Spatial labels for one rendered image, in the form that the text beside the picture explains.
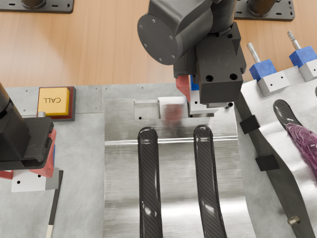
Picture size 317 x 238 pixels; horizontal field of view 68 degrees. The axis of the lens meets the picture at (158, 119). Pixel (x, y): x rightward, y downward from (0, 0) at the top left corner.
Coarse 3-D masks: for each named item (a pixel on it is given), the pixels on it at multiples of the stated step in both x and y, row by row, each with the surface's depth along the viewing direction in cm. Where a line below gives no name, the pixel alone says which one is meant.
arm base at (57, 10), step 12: (0, 0) 61; (12, 0) 61; (24, 0) 58; (36, 0) 59; (48, 0) 62; (60, 0) 62; (72, 0) 62; (36, 12) 62; (48, 12) 62; (60, 12) 61; (72, 12) 62
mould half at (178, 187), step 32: (128, 128) 45; (160, 128) 46; (192, 128) 46; (224, 128) 46; (128, 160) 44; (160, 160) 44; (192, 160) 45; (224, 160) 45; (128, 192) 43; (160, 192) 43; (192, 192) 43; (224, 192) 44; (128, 224) 40; (192, 224) 41; (224, 224) 41
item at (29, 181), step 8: (40, 112) 40; (56, 168) 40; (16, 176) 35; (24, 176) 35; (32, 176) 35; (40, 176) 36; (56, 176) 40; (16, 184) 35; (24, 184) 35; (32, 184) 35; (40, 184) 35; (48, 184) 36; (56, 184) 39
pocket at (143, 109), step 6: (138, 102) 48; (144, 102) 48; (150, 102) 48; (156, 102) 48; (138, 108) 49; (144, 108) 49; (150, 108) 49; (156, 108) 49; (138, 114) 49; (144, 114) 49; (150, 114) 49; (156, 114) 49
